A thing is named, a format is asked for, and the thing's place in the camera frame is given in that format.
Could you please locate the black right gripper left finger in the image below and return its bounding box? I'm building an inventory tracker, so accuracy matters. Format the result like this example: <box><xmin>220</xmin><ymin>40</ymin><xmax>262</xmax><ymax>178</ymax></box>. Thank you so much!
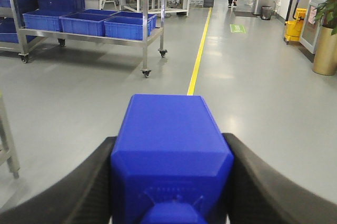
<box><xmin>1</xmin><ymin>137</ymin><xmax>116</xmax><ymax>223</ymax></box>

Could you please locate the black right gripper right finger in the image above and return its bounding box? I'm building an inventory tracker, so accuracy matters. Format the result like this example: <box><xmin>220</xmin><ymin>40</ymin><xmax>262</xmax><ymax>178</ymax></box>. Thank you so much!
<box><xmin>223</xmin><ymin>133</ymin><xmax>336</xmax><ymax>223</ymax></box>

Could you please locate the blue plastic block part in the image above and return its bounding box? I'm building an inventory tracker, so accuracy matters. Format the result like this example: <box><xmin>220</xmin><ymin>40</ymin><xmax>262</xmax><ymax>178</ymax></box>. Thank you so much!
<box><xmin>110</xmin><ymin>94</ymin><xmax>234</xmax><ymax>223</ymax></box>

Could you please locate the steel wheeled shelf rack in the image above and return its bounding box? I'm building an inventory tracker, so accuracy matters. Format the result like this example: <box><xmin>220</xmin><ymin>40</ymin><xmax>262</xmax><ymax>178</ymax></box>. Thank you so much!
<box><xmin>10</xmin><ymin>0</ymin><xmax>167</xmax><ymax>78</ymax></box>

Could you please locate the gold planter pot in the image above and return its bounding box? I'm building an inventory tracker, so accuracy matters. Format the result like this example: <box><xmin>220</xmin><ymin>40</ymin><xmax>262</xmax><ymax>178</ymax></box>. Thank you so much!
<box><xmin>313</xmin><ymin>26</ymin><xmax>336</xmax><ymax>76</ymax></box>

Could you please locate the yellow mop bucket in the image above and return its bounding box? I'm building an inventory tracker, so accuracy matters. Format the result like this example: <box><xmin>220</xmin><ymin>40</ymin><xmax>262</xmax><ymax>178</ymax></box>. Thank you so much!
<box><xmin>283</xmin><ymin>0</ymin><xmax>307</xmax><ymax>45</ymax></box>

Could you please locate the blue plastic bin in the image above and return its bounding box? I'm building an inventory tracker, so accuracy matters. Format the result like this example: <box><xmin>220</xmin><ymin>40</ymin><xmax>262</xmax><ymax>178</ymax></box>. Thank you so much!
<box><xmin>104</xmin><ymin>16</ymin><xmax>143</xmax><ymax>40</ymax></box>
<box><xmin>60</xmin><ymin>13</ymin><xmax>111</xmax><ymax>36</ymax></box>
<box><xmin>23</xmin><ymin>9</ymin><xmax>71</xmax><ymax>32</ymax></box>

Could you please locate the grey trash bin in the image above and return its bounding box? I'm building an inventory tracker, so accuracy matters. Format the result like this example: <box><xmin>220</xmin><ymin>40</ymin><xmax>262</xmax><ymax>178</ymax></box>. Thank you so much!
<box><xmin>260</xmin><ymin>6</ymin><xmax>273</xmax><ymax>21</ymax></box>

